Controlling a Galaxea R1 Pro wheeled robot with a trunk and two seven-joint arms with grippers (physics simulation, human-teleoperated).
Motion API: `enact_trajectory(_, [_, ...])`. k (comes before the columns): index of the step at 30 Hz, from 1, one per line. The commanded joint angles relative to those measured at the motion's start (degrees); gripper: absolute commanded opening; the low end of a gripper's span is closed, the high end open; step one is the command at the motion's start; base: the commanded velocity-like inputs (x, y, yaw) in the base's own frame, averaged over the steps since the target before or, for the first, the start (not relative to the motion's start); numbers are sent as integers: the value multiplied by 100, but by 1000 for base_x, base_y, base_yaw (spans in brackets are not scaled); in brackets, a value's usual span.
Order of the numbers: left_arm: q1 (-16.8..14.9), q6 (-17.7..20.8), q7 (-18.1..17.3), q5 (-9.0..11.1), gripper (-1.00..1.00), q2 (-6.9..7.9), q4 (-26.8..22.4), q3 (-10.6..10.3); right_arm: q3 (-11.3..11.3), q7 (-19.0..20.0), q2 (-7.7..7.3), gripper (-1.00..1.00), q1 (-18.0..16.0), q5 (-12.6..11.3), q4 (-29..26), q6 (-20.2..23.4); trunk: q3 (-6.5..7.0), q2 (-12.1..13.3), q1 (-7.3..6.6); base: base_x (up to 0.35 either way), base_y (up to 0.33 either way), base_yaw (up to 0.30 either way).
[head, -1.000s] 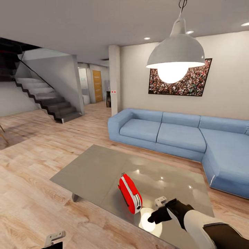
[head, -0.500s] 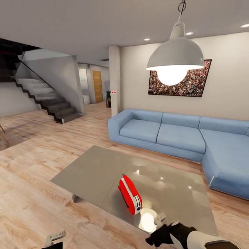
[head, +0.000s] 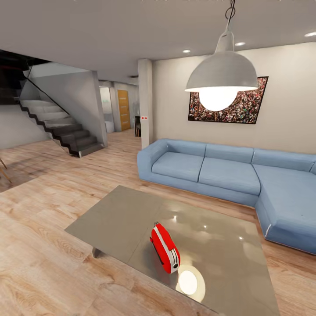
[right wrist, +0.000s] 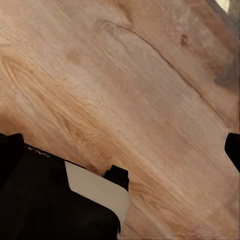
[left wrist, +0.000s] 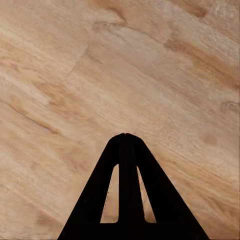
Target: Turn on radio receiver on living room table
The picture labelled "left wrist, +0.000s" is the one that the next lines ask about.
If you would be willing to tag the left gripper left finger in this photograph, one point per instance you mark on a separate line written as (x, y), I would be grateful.
(84, 220)

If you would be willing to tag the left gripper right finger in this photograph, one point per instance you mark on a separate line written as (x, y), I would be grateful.
(174, 220)

